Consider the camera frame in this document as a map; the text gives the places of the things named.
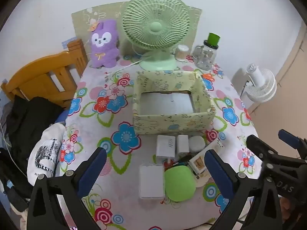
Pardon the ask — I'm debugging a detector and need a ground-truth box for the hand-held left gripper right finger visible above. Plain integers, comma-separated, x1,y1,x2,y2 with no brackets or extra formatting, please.
204,149,283,230

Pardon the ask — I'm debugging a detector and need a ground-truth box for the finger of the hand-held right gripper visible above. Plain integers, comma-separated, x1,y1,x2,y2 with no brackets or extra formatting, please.
278,129,307,160
247,135,307,173

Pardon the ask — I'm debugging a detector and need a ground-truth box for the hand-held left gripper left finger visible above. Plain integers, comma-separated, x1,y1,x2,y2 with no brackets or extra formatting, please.
27,147,107,230

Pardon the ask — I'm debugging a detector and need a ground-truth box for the long white picture box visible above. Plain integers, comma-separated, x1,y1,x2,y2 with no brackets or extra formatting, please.
188,139,224,175

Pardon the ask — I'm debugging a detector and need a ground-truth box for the white round pad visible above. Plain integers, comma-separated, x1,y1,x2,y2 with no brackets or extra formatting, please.
189,136,206,152

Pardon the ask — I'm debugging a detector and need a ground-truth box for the green oval case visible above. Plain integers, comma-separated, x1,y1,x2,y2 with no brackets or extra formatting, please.
164,165,196,202

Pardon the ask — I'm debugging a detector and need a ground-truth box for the small white charger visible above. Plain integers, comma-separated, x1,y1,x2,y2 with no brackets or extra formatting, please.
176,135,190,156

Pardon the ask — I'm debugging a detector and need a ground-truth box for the white power bank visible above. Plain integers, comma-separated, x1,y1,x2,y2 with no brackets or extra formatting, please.
139,163,165,199

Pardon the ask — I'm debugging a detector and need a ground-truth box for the large white charger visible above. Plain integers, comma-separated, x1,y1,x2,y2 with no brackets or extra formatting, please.
155,135,178,164

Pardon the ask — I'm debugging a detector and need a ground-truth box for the patterned fabric storage box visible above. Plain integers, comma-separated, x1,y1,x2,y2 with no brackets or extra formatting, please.
133,69,216,135

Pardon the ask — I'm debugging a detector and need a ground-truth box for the beige cabinet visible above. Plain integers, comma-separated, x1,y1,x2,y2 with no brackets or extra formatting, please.
247,25,307,163

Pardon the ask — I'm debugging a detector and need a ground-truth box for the white printed tote bag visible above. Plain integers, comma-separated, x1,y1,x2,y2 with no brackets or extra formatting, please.
27,123,66,187

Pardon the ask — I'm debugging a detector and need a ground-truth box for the white clip fan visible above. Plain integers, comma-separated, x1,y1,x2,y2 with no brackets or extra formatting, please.
240,63,277,103

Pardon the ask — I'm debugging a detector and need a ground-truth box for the floral tablecloth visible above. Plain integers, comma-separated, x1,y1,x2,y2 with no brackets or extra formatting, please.
58,53,261,230

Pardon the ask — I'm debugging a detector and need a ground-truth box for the black clothing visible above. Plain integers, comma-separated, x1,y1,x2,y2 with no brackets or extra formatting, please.
6,96,65,197

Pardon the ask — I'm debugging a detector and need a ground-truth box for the glass jar mug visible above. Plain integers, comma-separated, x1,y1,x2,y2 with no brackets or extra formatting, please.
192,39,220,71

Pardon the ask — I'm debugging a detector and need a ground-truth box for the wooden chair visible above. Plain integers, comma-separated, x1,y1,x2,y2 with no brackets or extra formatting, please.
0,38,88,109

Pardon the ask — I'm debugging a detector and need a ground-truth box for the green plastic cup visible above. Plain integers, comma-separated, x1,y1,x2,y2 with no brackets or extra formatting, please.
207,32,221,46

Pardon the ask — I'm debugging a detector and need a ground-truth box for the purple plush toy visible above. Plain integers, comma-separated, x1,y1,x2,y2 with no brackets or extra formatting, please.
87,19,120,69

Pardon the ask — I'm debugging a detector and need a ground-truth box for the cotton swab container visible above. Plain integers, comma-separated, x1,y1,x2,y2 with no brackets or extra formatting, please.
176,44,190,62

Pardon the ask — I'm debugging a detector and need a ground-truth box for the green desk fan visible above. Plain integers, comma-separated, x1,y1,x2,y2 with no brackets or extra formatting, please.
122,0,191,71

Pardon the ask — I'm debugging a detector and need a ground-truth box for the white fan cable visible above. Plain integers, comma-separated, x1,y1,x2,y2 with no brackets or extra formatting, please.
115,53,154,73

